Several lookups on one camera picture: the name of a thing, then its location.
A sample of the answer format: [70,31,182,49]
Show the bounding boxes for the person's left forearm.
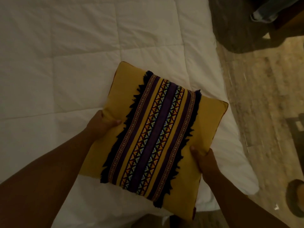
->
[0,130,100,228]

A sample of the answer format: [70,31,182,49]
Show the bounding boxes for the yellow embroidered cushion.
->
[79,61,229,221]

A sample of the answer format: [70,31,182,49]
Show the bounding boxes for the white quilted bed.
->
[0,0,260,228]

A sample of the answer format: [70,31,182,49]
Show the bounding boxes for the person's right forearm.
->
[202,171,290,228]

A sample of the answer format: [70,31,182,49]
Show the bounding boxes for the person's left hand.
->
[86,110,122,140]

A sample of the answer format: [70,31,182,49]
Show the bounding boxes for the person's right hand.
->
[190,146,220,181]

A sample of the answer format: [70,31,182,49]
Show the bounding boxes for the person's light trousers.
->
[132,212,171,228]

